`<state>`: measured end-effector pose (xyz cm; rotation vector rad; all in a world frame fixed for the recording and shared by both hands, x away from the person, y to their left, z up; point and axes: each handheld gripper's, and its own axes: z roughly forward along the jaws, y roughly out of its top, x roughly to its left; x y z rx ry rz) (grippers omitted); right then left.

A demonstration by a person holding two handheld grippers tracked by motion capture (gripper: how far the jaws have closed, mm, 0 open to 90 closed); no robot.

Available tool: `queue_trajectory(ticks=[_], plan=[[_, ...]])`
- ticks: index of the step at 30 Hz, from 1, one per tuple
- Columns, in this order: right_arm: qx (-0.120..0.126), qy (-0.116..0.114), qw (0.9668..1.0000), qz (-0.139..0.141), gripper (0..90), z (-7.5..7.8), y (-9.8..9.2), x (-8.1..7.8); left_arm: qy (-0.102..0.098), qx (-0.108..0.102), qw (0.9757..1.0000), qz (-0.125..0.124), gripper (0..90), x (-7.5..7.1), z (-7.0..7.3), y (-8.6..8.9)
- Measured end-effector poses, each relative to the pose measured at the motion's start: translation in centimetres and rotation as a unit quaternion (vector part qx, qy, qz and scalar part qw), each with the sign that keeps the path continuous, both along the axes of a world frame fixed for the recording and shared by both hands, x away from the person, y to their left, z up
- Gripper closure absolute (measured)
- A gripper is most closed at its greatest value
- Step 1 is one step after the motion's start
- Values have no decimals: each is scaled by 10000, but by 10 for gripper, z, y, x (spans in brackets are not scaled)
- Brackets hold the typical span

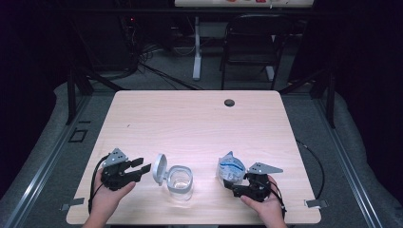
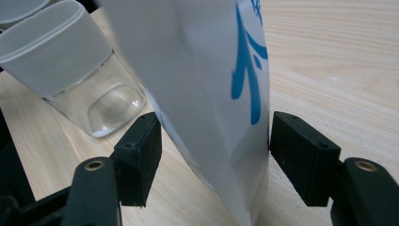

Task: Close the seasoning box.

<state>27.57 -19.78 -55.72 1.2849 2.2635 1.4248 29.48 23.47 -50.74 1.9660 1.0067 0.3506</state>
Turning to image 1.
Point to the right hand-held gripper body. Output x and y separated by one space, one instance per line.
258 186

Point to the dark computer tower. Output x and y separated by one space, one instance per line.
111 47

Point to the white standing desk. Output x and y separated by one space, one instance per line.
197 47

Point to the black metal frame post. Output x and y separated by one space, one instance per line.
71 101
331 104

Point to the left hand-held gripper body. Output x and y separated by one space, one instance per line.
115 177

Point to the black folding chair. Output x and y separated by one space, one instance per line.
253 23

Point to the dark round table grommet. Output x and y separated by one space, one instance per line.
229 103

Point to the white pouch with blue print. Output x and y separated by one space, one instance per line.
231 169

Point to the person's right hand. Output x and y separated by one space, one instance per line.
269 209

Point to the person's left hand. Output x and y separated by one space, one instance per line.
107 202

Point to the clear jar with white lid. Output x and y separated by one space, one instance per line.
159 169

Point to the grey metal table bracket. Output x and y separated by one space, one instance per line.
72 203
316 203

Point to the aluminium floor rail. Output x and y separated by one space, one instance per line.
50 158
345 158

